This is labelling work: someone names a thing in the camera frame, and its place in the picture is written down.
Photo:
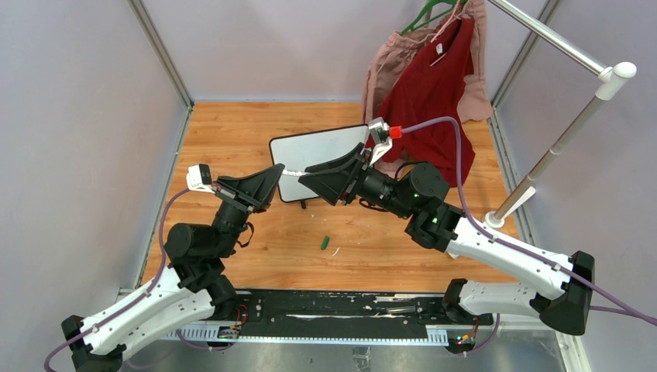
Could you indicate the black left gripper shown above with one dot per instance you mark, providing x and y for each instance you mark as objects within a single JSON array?
[{"x": 252, "y": 193}]

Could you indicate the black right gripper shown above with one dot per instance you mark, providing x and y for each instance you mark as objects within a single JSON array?
[{"x": 330, "y": 179}]

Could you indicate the white whiteboard black frame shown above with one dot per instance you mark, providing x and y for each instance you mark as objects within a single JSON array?
[{"x": 303, "y": 150}]

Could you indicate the green marker cap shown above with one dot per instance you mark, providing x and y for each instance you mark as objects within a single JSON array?
[{"x": 325, "y": 243}]

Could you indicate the green marker pen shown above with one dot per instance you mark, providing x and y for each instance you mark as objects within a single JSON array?
[{"x": 293, "y": 173}]

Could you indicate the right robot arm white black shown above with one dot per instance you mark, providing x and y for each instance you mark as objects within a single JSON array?
[{"x": 550, "y": 286}]

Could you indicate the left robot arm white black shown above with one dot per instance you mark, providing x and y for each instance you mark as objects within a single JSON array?
[{"x": 189, "y": 284}]

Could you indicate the red hanging shirt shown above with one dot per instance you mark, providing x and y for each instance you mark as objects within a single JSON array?
[{"x": 431, "y": 108}]

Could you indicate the pink hanging garment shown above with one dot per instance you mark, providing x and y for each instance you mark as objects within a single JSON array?
[{"x": 385, "y": 77}]

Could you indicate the white clothes rack base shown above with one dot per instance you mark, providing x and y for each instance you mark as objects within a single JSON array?
[{"x": 505, "y": 210}]

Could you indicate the green clothes hanger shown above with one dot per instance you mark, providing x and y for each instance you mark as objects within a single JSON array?
[{"x": 425, "y": 16}]

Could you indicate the silver clothes rack pole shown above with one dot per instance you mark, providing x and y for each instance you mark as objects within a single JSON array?
[{"x": 558, "y": 135}]

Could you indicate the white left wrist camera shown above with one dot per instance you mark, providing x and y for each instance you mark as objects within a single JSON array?
[{"x": 199, "y": 178}]

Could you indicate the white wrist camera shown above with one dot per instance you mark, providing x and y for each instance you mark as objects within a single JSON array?
[
  {"x": 383, "y": 136},
  {"x": 199, "y": 178}
]

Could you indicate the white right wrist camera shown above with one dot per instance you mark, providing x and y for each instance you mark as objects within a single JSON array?
[{"x": 383, "y": 136}]

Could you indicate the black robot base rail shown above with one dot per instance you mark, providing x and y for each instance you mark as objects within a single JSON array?
[{"x": 354, "y": 318}]

